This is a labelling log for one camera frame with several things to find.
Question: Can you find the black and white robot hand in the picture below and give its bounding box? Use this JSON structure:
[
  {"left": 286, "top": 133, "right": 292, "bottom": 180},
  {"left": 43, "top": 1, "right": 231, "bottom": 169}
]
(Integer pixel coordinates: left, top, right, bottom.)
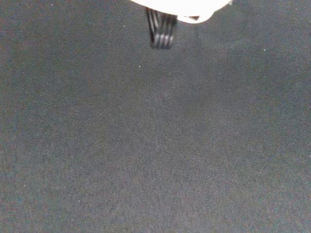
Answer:
[{"left": 129, "top": 0, "right": 234, "bottom": 50}]

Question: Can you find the black bench cloth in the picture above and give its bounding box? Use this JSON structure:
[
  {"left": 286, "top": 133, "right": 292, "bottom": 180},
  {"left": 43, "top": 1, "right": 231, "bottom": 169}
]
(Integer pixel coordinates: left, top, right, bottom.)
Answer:
[{"left": 0, "top": 0, "right": 311, "bottom": 233}]

